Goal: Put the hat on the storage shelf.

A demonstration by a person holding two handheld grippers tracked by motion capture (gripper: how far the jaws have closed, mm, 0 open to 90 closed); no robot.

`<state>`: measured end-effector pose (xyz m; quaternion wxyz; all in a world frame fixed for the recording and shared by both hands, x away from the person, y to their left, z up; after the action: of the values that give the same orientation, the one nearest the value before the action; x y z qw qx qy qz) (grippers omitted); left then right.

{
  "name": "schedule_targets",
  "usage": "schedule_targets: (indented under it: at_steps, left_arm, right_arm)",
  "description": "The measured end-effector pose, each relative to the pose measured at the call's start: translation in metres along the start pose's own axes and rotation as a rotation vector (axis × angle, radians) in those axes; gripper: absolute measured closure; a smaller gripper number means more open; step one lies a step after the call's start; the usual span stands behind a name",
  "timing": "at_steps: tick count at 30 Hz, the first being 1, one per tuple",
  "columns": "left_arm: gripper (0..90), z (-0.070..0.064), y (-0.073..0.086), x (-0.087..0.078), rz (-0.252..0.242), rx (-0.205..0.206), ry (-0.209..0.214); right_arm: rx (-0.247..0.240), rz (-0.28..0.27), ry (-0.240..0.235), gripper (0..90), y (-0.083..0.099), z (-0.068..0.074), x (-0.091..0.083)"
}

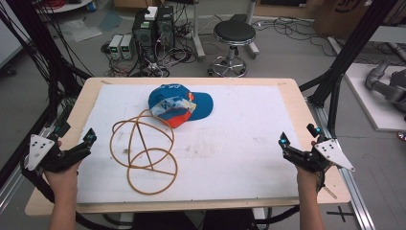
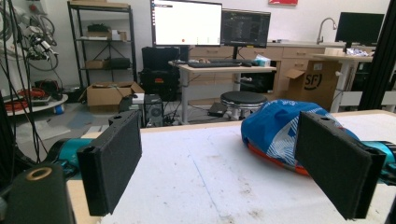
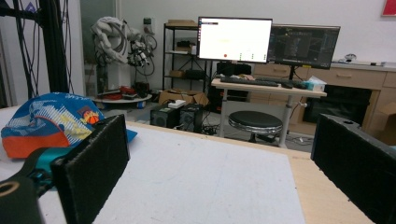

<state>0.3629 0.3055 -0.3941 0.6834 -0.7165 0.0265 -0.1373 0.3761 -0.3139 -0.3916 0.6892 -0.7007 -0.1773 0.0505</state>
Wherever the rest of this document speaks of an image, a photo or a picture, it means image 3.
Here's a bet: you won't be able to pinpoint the monitor with dark screen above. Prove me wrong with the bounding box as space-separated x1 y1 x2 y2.
267 24 341 70

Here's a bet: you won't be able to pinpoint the flat cardboard box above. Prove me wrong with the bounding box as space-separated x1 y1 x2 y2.
165 19 199 28

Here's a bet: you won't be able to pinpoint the red wall picture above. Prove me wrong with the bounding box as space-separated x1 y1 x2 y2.
381 0 396 18

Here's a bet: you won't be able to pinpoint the monitor with white screen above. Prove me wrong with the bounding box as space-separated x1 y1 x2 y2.
196 16 274 64

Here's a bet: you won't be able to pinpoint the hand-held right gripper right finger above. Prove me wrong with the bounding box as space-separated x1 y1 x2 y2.
310 113 396 224

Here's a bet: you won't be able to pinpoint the blue and orange printed cap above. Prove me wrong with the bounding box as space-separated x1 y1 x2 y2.
0 91 138 160

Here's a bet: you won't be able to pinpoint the tissue box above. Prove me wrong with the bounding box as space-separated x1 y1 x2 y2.
302 76 327 92

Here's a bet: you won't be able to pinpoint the black round stool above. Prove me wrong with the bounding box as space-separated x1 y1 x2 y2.
228 110 284 145

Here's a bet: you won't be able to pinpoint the black computer tower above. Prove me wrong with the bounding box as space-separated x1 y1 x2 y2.
178 104 204 133
149 104 179 129

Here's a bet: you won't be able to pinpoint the light wooden office desk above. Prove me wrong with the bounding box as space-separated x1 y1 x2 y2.
211 77 328 149

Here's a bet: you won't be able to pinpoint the wall switch box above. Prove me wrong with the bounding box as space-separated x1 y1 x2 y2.
142 17 156 35

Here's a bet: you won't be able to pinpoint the hanging black cables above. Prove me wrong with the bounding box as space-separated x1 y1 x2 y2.
11 0 73 100

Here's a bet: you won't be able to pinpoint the black metal shelf rack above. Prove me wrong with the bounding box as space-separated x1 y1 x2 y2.
162 21 214 91

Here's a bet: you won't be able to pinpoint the black keyboard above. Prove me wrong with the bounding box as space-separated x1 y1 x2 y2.
219 76 280 88
255 76 308 91

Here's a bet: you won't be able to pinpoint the black metal stand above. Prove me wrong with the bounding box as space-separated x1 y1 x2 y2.
0 0 73 94

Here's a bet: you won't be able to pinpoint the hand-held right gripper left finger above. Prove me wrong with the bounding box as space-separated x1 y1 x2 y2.
50 114 131 224

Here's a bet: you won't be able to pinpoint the white table mat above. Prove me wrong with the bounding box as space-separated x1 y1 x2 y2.
0 105 306 224

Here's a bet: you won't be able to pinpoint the large cardboard box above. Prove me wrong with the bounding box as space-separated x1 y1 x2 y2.
371 102 396 147

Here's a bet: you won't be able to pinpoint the wooden cabinet with drawers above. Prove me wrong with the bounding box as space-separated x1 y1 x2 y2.
247 61 396 138

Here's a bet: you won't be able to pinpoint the open cardboard box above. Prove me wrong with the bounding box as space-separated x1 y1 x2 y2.
158 89 210 107

